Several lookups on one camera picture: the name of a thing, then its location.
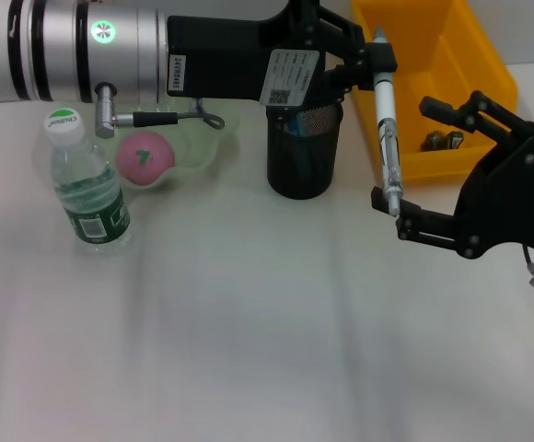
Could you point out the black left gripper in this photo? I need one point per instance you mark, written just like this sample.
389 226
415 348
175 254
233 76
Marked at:
221 60

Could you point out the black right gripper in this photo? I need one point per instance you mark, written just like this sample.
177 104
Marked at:
515 198

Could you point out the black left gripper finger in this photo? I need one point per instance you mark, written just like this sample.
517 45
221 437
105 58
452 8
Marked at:
379 57

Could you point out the silver ballpoint pen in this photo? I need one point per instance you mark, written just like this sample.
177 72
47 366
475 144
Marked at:
386 124

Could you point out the blue capped scissors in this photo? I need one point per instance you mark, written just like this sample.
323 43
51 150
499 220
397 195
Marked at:
300 143

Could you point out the pink toy peach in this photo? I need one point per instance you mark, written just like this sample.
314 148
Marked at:
133 170

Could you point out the clear green-label water bottle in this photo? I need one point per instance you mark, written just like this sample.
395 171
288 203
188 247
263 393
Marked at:
87 184

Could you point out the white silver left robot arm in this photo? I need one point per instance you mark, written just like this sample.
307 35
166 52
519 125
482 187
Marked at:
64 50

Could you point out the black mesh pen holder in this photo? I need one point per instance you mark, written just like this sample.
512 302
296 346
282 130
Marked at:
322 161

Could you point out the translucent green fruit bowl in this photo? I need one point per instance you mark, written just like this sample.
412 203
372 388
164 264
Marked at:
202 147

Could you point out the yellow plastic bin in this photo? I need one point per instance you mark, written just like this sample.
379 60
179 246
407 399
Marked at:
456 46

